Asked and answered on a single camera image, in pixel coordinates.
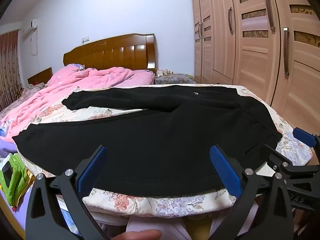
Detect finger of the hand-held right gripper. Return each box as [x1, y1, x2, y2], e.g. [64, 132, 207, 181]
[260, 144, 298, 174]
[292, 127, 320, 160]

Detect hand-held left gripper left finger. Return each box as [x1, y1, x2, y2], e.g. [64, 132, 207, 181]
[26, 144, 110, 240]

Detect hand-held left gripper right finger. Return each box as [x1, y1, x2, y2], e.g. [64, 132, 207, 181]
[209, 144, 295, 240]

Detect black pants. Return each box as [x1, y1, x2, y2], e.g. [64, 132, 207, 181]
[12, 85, 283, 197]

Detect person's left hand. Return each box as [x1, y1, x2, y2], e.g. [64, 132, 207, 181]
[110, 229, 162, 240]

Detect floral bed sheet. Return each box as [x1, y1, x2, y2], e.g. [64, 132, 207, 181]
[0, 82, 314, 217]

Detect green cloth bag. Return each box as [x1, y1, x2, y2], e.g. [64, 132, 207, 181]
[0, 154, 29, 207]

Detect person's light clothing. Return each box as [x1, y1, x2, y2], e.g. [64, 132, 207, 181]
[125, 200, 253, 240]

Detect pink quilt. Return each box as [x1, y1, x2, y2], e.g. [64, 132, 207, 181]
[5, 64, 155, 140]

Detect purple cloth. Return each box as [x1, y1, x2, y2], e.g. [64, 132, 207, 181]
[0, 132, 20, 160]

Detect wooden wardrobe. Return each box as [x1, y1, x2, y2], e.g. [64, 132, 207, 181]
[189, 0, 320, 153]

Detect cloth-covered nightstand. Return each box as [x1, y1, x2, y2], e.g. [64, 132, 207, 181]
[154, 73, 195, 85]

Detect low wooden cabinet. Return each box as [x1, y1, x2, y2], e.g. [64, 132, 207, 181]
[27, 67, 52, 85]

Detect wooden headboard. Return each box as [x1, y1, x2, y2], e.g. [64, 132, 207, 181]
[63, 33, 157, 75]

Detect patterned curtain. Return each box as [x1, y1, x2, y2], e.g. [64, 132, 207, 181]
[0, 29, 22, 110]

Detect white air conditioner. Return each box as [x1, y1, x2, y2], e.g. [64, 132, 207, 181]
[22, 19, 38, 39]

